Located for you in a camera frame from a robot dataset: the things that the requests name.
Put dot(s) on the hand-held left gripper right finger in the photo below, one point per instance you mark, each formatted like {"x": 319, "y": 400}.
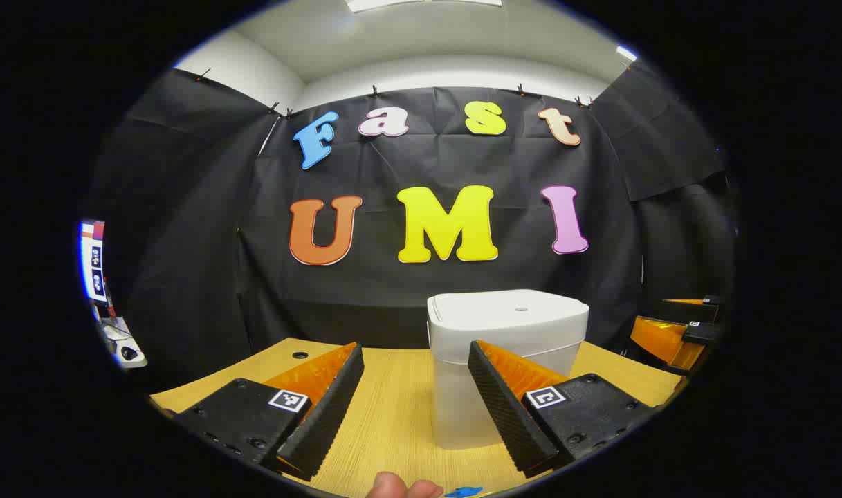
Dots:
{"x": 507, "y": 415}

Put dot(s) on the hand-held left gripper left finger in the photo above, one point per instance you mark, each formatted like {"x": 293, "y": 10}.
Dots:
{"x": 324, "y": 422}

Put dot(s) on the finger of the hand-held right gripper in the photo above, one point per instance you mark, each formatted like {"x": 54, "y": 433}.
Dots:
{"x": 670, "y": 342}
{"x": 697, "y": 311}

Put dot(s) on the blue paper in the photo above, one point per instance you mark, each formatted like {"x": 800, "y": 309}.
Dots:
{"x": 462, "y": 492}

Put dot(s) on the white desktop garbage bin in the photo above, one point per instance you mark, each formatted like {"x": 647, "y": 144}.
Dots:
{"x": 504, "y": 318}

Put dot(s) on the wooden desktop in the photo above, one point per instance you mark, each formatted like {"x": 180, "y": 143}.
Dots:
{"x": 400, "y": 408}

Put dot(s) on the black computer mouse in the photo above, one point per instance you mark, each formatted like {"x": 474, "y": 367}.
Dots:
{"x": 129, "y": 353}

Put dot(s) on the white side table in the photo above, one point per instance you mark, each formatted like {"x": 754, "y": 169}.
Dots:
{"x": 120, "y": 339}

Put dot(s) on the black backdrop cloth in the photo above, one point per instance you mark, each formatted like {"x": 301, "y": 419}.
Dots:
{"x": 365, "y": 173}

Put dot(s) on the small ceiling light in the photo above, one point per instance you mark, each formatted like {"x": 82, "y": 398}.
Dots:
{"x": 626, "y": 52}

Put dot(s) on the computer monitor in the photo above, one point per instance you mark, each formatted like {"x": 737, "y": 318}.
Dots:
{"x": 94, "y": 263}

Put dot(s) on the long ceiling light panel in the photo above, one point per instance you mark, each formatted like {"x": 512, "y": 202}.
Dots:
{"x": 420, "y": 4}

